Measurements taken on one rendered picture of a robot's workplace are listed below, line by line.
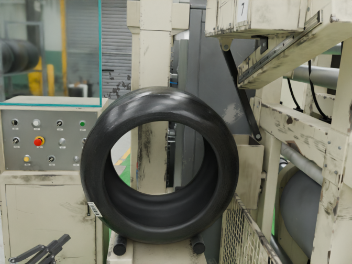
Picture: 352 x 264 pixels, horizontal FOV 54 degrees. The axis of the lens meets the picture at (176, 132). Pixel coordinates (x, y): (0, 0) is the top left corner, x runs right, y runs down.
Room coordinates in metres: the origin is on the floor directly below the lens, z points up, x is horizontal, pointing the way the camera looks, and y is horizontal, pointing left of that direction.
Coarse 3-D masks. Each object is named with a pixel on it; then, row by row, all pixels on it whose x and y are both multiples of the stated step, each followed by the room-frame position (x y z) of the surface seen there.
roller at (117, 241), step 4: (116, 236) 1.12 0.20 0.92; (120, 236) 1.11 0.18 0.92; (116, 240) 1.09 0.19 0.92; (120, 240) 1.08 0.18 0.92; (124, 240) 1.09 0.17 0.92; (116, 244) 1.06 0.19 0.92; (120, 244) 1.06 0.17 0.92; (124, 244) 1.07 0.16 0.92; (116, 248) 1.06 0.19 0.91; (120, 248) 1.06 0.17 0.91; (124, 248) 1.06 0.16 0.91; (116, 252) 1.06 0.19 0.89; (120, 252) 1.06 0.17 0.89; (124, 252) 1.06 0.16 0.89
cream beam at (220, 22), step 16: (208, 0) 1.41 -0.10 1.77; (224, 0) 1.12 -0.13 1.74; (256, 0) 0.85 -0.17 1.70; (272, 0) 0.85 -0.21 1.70; (288, 0) 0.85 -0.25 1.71; (304, 0) 0.85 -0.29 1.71; (208, 16) 1.37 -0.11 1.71; (224, 16) 1.11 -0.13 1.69; (256, 16) 0.85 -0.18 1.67; (272, 16) 0.85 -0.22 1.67; (288, 16) 0.85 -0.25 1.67; (304, 16) 0.86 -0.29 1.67; (208, 32) 1.35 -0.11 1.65; (224, 32) 1.11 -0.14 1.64; (240, 32) 1.02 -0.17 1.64; (256, 32) 0.98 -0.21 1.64; (272, 32) 0.95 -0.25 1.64; (288, 32) 0.90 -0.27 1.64
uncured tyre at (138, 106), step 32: (128, 96) 1.16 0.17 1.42; (160, 96) 1.11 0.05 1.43; (192, 96) 1.17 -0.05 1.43; (96, 128) 1.08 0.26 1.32; (128, 128) 1.06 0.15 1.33; (192, 128) 1.08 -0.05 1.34; (224, 128) 1.13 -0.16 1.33; (96, 160) 1.05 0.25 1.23; (224, 160) 1.10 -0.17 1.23; (96, 192) 1.05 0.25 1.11; (128, 192) 1.33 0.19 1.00; (192, 192) 1.35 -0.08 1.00; (224, 192) 1.10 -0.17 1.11; (128, 224) 1.06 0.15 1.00; (160, 224) 1.24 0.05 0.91; (192, 224) 1.08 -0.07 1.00
